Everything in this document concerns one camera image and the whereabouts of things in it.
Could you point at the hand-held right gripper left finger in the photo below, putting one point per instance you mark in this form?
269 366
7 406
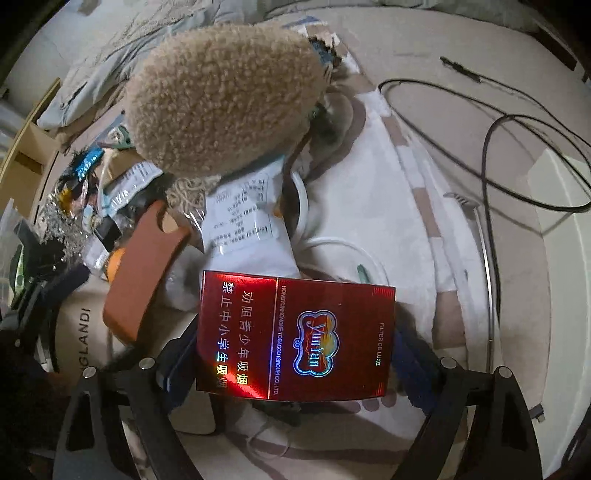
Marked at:
178 364

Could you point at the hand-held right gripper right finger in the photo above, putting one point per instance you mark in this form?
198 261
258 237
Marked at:
413 364

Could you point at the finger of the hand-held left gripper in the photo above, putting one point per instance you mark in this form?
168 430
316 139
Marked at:
55 288

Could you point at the red cigarette box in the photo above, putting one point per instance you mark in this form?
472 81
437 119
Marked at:
295 337

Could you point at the brown leather case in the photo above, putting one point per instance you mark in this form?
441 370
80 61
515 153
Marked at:
143 272

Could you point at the metal back scratcher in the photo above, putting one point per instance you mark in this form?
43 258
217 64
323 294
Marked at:
487 277

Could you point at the white printed sachet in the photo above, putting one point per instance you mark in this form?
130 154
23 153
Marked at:
131 184

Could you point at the blue small packet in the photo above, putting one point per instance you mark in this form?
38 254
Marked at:
88 164

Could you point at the white printed paper packet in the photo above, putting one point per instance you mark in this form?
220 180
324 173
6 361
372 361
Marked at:
249 221

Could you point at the grey quilt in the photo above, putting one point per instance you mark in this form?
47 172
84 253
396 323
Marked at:
115 55

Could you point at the beige plush toy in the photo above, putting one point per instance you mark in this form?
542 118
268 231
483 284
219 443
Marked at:
221 101

